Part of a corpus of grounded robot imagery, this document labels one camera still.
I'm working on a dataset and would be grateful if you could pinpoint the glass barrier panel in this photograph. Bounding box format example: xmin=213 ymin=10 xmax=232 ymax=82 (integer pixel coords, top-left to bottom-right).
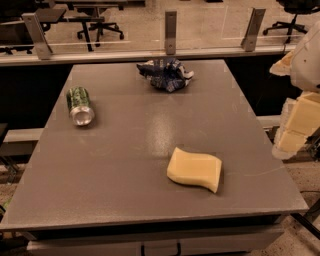
xmin=0 ymin=3 xmax=291 ymax=58

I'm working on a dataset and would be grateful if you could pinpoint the metal glass bracket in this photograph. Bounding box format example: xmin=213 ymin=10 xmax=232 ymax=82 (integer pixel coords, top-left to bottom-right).
xmin=165 ymin=11 xmax=177 ymax=55
xmin=22 ymin=13 xmax=52 ymax=60
xmin=241 ymin=8 xmax=266 ymax=52

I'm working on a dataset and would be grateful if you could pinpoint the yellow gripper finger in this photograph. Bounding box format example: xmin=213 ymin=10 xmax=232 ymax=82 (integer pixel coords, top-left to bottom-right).
xmin=286 ymin=92 xmax=320 ymax=136
xmin=272 ymin=130 xmax=307 ymax=159

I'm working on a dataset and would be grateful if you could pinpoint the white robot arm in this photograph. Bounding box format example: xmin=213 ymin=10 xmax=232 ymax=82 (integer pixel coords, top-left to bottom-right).
xmin=270 ymin=21 xmax=320 ymax=160

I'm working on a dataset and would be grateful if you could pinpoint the right metal glass bracket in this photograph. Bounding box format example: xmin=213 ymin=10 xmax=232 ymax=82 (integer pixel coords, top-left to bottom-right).
xmin=241 ymin=8 xmax=266 ymax=52

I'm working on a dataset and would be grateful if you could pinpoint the green soda can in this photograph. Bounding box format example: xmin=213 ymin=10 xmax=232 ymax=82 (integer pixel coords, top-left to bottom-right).
xmin=66 ymin=86 xmax=95 ymax=126

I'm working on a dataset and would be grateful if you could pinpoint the left metal glass bracket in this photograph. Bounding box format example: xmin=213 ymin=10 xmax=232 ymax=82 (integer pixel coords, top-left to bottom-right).
xmin=22 ymin=13 xmax=52 ymax=60

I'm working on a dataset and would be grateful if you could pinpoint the crumpled blue chip bag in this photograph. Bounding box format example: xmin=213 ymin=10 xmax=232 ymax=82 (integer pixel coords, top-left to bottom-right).
xmin=137 ymin=58 xmax=194 ymax=93

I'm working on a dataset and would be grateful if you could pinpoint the black office chair right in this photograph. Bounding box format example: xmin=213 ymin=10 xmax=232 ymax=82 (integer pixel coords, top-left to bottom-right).
xmin=262 ymin=0 xmax=320 ymax=44

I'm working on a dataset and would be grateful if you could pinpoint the yellow sponge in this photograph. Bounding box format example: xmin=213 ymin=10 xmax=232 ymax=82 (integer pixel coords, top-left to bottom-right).
xmin=167 ymin=147 xmax=222 ymax=193

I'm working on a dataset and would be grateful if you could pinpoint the black office chair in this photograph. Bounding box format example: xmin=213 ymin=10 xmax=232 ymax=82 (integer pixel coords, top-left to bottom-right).
xmin=262 ymin=0 xmax=320 ymax=44
xmin=77 ymin=5 xmax=124 ymax=47

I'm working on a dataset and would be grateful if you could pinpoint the middle metal glass bracket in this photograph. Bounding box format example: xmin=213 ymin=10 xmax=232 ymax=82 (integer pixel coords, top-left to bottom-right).
xmin=165 ymin=11 xmax=177 ymax=55

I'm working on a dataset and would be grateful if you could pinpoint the black office chair left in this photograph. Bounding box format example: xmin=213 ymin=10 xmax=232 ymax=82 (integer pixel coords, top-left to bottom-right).
xmin=77 ymin=5 xmax=124 ymax=47

